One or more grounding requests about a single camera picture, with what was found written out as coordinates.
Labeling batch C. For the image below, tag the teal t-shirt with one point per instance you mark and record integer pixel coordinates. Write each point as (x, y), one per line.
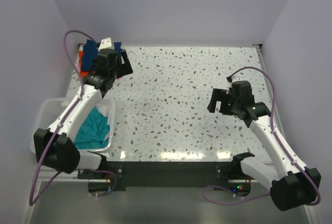
(94, 132)

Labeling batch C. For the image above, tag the folded orange t-shirt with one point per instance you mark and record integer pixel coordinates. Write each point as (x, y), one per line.
(83, 63)

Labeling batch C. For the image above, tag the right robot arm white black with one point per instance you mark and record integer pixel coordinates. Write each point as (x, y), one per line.
(290, 183)

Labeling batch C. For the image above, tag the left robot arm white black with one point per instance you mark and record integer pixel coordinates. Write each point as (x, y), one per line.
(54, 145)

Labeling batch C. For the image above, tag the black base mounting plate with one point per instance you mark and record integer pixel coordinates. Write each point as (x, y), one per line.
(167, 174)

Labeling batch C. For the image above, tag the dark blue printed t-shirt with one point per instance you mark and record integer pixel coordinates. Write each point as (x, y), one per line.
(90, 49)

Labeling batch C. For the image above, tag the white plastic laundry basket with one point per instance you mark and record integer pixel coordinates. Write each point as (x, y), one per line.
(51, 109)

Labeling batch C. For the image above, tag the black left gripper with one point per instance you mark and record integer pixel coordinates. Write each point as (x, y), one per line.
(122, 63)

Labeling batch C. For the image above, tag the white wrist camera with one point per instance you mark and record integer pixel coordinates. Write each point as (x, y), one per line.
(229, 80)
(106, 43)

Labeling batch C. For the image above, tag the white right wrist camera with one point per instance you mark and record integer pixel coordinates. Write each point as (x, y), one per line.
(229, 80)

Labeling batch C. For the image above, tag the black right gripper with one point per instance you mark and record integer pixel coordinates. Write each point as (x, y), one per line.
(223, 101)

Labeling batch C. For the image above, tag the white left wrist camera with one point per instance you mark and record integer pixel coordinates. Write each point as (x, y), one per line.
(106, 43)

